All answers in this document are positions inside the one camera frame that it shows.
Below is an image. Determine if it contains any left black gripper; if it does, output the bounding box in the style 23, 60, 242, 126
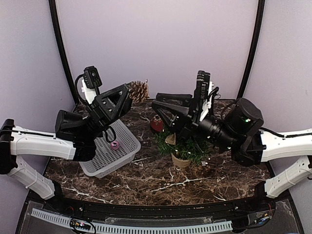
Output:
80, 80, 137, 140

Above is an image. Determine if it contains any white cable duct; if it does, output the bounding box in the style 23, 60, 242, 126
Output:
31, 208, 233, 234

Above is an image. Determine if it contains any black front rail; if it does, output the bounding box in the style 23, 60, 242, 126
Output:
44, 197, 276, 220

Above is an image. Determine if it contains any brown pine cone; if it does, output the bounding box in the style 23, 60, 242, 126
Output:
129, 80, 150, 103

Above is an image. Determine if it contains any white plastic basket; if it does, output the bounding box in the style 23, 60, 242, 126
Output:
79, 120, 141, 178

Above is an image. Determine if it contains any small seashell ornament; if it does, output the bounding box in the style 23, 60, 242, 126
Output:
165, 134, 176, 145

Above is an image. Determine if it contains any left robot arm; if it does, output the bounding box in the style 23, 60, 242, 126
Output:
0, 84, 132, 213

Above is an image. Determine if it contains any pink ball ornament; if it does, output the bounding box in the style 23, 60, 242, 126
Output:
110, 140, 120, 150

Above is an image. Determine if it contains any small potted christmas tree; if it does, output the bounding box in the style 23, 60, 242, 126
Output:
156, 129, 212, 164

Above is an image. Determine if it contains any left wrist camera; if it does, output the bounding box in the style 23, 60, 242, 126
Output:
75, 66, 102, 105

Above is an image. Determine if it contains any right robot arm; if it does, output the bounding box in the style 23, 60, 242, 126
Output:
152, 92, 312, 212

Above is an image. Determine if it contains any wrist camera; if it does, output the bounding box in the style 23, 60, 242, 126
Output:
194, 70, 219, 122
75, 66, 102, 105

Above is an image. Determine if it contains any right black frame post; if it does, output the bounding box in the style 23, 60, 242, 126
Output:
236, 0, 266, 98

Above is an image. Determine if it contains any red floral plate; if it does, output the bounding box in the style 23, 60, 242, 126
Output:
150, 115, 164, 133

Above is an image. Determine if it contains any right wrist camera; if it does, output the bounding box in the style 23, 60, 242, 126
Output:
194, 70, 219, 122

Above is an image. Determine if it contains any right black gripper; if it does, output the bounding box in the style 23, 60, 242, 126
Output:
150, 93, 238, 152

